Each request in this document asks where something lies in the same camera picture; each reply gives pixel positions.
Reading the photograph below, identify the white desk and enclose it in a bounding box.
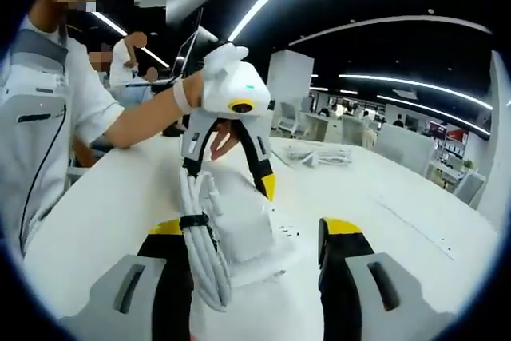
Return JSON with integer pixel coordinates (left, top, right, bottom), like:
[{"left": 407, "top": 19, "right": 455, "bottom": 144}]
[{"left": 22, "top": 133, "right": 500, "bottom": 341}]

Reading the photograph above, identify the white wristband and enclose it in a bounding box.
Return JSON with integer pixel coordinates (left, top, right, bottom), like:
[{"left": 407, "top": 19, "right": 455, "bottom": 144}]
[{"left": 173, "top": 80, "right": 192, "bottom": 113}]

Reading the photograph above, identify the person's white shirt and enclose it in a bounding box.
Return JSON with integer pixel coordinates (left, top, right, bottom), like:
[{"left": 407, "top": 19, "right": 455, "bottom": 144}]
[{"left": 59, "top": 33, "right": 125, "bottom": 150}]

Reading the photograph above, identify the white charger cable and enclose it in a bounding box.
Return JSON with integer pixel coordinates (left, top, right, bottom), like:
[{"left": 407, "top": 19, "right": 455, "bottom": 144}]
[{"left": 177, "top": 169, "right": 233, "bottom": 313}]

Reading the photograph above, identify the bundle of white cables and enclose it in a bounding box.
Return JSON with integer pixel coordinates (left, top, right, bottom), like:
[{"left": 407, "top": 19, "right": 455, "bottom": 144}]
[{"left": 281, "top": 145, "right": 355, "bottom": 170}]

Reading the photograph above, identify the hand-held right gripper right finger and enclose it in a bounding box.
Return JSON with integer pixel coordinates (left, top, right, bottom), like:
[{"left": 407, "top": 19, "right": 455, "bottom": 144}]
[{"left": 318, "top": 216, "right": 445, "bottom": 341}]

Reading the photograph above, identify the black device cable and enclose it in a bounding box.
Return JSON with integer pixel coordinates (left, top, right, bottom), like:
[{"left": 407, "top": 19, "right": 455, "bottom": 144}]
[{"left": 18, "top": 105, "right": 67, "bottom": 256}]

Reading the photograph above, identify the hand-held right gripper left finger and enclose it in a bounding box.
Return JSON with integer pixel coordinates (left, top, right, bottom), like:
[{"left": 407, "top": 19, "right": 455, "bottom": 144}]
[{"left": 59, "top": 219, "right": 195, "bottom": 341}]

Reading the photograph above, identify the person's left hand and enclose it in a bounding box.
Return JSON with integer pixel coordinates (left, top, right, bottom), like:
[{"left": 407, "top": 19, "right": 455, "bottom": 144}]
[{"left": 185, "top": 71, "right": 240, "bottom": 161}]

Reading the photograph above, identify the white desk partition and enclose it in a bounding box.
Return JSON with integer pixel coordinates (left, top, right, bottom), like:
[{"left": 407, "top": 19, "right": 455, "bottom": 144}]
[{"left": 373, "top": 123, "right": 437, "bottom": 176}]

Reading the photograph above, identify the white office chair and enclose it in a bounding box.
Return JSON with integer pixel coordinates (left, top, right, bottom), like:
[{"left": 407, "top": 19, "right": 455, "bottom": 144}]
[
  {"left": 278, "top": 101, "right": 301, "bottom": 138},
  {"left": 454, "top": 169, "right": 487, "bottom": 209}
]

